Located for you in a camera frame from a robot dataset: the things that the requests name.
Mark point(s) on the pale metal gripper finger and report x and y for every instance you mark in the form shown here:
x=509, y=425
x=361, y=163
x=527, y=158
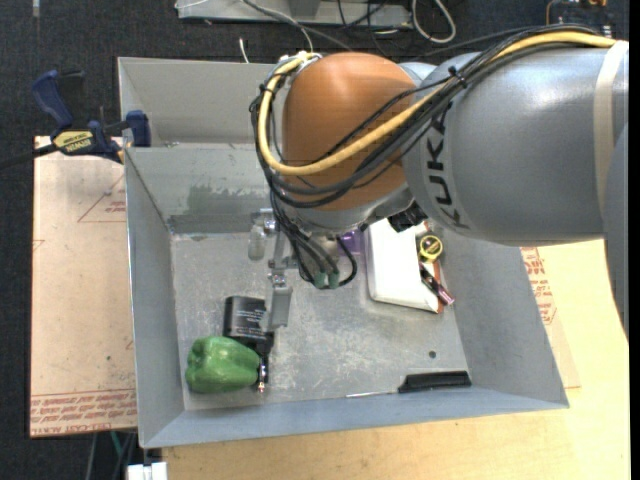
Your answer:
x=280, y=308
x=257, y=245

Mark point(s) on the purple object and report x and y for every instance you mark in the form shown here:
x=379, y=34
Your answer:
x=351, y=242

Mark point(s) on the black box with white print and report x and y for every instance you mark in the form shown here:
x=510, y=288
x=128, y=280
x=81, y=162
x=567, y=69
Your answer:
x=242, y=318

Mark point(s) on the white flat box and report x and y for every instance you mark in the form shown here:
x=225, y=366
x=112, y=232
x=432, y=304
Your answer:
x=395, y=268

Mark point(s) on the grey metal bin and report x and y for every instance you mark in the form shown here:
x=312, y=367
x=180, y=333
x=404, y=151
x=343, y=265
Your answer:
x=350, y=348

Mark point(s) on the green toy bell pepper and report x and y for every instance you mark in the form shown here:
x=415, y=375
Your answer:
x=220, y=365

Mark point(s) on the pink and black tool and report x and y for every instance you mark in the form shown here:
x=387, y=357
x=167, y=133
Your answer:
x=441, y=289

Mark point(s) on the black flat block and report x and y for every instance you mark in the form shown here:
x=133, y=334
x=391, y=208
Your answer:
x=435, y=381

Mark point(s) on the brown cardboard board, red print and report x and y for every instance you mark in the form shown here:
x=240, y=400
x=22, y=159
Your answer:
x=80, y=268

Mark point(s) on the black cylinder on white bracket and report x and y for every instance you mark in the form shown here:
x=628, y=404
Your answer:
x=406, y=217

